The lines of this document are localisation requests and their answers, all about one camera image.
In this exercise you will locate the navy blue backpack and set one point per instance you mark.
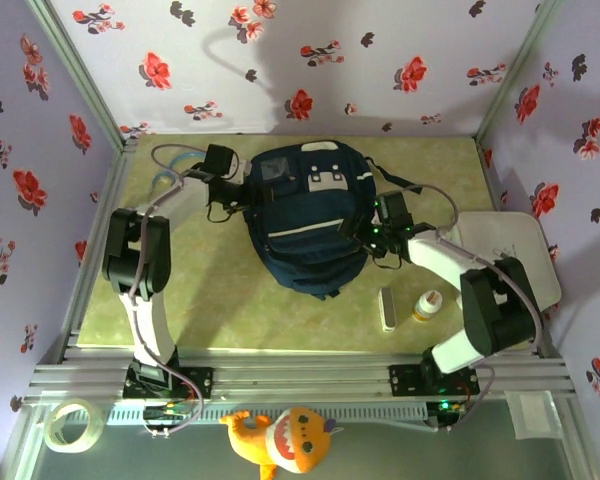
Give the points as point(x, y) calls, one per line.
point(310, 240)

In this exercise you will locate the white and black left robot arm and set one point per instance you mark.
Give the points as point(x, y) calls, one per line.
point(130, 250)

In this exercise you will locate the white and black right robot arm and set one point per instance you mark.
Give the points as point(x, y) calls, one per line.
point(500, 310)

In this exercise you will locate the blue stethoscope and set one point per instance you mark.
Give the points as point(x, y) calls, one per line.
point(162, 177)

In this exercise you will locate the white oblong pencil case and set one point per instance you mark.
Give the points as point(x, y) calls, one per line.
point(387, 310)

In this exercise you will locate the yellow pill bottle white cap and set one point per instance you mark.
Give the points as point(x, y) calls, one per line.
point(426, 306)

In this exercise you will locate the white plastic case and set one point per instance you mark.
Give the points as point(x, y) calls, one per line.
point(510, 235)

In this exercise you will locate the small green circuit board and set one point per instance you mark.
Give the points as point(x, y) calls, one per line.
point(450, 406)
point(167, 412)

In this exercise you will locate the orange shark plush toy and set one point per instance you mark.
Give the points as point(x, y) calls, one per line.
point(285, 440)

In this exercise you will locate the white paper patch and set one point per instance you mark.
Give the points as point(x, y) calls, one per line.
point(532, 415)

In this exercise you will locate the clear adhesive tape roll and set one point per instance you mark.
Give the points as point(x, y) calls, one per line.
point(95, 427)

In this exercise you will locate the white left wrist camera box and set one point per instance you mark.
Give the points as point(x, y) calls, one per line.
point(241, 170)

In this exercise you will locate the aluminium frame rail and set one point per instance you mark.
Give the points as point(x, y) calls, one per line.
point(300, 380)

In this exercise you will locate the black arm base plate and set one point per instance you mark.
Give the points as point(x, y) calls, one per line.
point(405, 380)
point(200, 382)

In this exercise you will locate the aluminium frame post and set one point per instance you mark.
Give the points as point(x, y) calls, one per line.
point(520, 65)
point(77, 65)

